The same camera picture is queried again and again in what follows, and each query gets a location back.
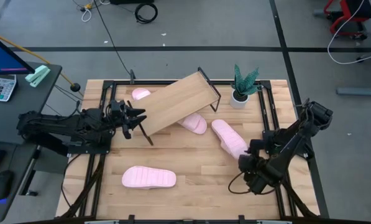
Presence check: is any black computer mouse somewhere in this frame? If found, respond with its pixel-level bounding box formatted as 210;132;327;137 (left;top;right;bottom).
0;169;14;200

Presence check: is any yellow cable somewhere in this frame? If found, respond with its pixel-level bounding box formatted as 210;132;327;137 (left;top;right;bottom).
0;30;85;97

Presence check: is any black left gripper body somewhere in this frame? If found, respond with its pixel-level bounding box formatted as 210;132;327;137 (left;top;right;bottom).
106;100;134;140

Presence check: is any long white cable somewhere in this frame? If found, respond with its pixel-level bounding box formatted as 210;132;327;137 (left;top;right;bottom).
327;0;371;65

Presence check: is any red and black cart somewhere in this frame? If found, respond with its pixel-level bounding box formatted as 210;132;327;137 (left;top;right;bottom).
313;0;371;40

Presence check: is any black desk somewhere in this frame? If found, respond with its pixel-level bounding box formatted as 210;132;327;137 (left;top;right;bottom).
0;61;68;223

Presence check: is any grey desk foot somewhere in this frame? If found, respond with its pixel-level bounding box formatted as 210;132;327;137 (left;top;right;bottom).
336;48;371;97

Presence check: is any short white cable loop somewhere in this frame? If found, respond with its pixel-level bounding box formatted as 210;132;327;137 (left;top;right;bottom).
81;7;93;23

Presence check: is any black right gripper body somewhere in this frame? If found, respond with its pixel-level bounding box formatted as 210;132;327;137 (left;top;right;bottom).
237;139;278;195

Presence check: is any computer monitor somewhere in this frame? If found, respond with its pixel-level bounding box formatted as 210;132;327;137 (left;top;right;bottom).
0;29;36;77

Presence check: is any pink foam slide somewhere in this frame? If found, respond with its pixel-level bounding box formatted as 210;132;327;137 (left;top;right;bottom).
176;112;208;136
131;88;152;101
121;166;177;190
211;119;249;160

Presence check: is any long black floor cable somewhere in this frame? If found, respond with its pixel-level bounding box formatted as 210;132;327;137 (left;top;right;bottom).
93;0;134;79

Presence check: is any grey calculator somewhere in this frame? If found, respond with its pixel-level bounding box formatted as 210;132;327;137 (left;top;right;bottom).
0;74;17;103

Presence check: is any wooden shelf with black legs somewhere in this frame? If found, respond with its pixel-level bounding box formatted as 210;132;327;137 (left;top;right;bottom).
124;66;222;146

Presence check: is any coiled black cable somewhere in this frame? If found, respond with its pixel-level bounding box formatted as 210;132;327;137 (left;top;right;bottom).
134;2;158;25

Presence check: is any mint green stapler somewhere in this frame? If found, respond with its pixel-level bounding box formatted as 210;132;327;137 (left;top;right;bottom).
24;64;52;88

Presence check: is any green plant in white pot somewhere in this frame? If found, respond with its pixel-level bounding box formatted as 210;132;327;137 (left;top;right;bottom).
229;63;261;110

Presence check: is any black aluminium table frame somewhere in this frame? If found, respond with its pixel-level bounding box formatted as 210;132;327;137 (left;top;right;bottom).
59;79;321;224

